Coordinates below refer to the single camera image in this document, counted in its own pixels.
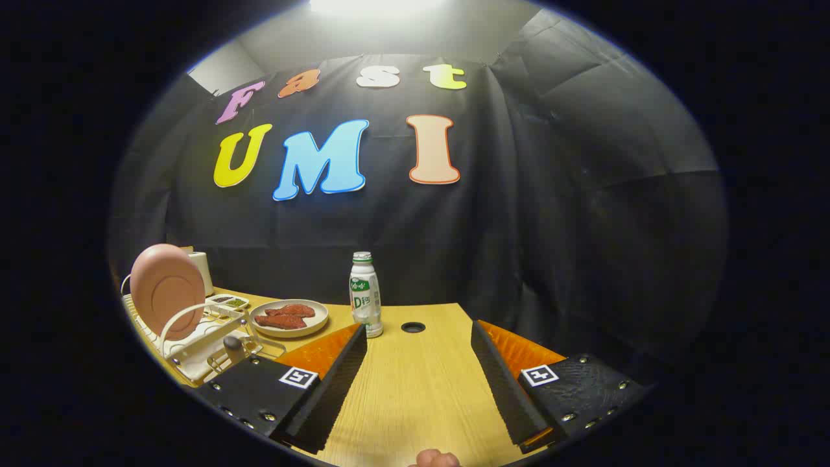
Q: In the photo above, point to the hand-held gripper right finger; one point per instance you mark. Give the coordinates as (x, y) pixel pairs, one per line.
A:
(509, 395)

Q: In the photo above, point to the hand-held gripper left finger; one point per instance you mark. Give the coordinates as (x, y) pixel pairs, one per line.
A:
(324, 402)

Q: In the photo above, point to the pink plate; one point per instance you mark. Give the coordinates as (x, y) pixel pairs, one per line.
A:
(165, 285)

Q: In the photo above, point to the beige plate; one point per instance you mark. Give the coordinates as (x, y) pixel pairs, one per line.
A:
(318, 321)

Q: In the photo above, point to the white sectioned dish with beans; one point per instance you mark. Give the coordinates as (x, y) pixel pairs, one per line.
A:
(228, 301)

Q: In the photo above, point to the red meat piece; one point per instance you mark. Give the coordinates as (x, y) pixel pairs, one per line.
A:
(280, 322)
(292, 310)

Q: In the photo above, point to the white drink bottle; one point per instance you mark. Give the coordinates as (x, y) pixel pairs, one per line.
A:
(365, 298)

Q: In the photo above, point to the white toaster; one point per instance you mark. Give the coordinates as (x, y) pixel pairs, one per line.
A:
(201, 272)

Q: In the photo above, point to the black backdrop cloth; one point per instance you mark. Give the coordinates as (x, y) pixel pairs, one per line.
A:
(519, 214)

